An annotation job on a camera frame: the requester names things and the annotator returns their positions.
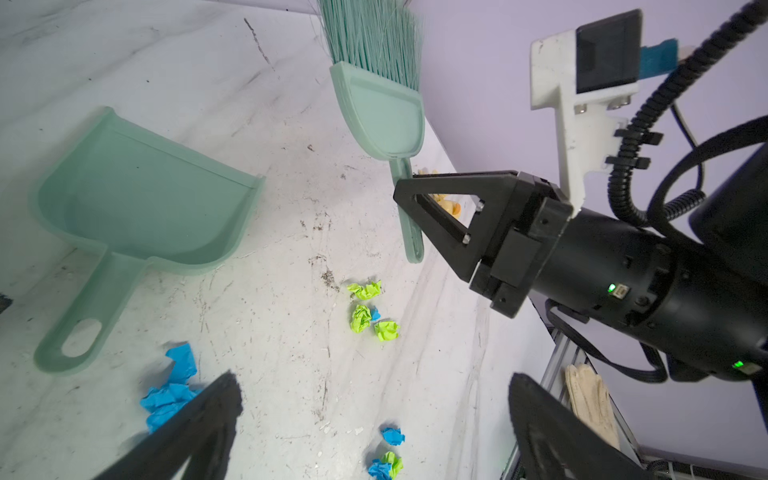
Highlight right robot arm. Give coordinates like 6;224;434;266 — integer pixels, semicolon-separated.
394;147;767;407

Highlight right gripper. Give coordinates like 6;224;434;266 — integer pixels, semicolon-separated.
394;172;573;318

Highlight green hand brush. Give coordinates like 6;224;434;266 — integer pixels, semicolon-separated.
316;0;427;265

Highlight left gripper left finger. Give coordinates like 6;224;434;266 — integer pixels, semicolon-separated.
97;372;243;479

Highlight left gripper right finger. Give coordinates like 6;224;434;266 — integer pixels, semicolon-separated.
508;373;654;480

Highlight green plastic dustpan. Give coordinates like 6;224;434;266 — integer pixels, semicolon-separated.
29;107;265;375

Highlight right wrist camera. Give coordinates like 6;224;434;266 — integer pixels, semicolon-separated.
530;9;691;213

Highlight yellow toy duck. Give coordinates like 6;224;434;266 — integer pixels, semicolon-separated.
417;168;462;219

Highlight paper scrap cluster front right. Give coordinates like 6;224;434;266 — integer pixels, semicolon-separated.
364;423;406;480

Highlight green paper scrap cluster right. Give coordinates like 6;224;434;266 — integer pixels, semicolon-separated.
346;281;400;342

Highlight blue paper scrap cluster centre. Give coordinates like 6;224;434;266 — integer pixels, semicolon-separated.
139;343;200;434

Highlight white glove right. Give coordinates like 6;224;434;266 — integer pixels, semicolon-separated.
565;364;620;450

